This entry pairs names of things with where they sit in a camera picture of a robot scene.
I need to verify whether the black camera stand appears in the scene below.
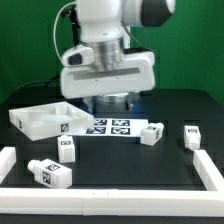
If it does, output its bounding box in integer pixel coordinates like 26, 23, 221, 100
60, 4, 80, 46

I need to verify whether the black cable on table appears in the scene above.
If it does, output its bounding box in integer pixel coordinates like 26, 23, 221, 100
7, 74, 62, 101

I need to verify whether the white U-shaped fence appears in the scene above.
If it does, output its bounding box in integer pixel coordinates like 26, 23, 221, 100
0, 150, 224, 217

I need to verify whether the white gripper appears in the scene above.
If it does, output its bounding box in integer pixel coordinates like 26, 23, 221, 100
60, 51, 155, 114

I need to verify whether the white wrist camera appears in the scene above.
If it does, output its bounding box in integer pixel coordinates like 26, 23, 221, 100
62, 45, 94, 67

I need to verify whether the white square tabletop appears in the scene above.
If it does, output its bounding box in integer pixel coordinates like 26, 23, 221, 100
9, 102, 94, 141

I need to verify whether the white cable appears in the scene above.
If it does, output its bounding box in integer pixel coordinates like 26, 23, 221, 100
52, 1, 78, 68

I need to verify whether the white tag sheet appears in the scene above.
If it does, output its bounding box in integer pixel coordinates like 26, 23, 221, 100
72, 118, 148, 137

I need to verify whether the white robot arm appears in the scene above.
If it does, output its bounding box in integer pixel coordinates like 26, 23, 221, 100
60, 0, 176, 99

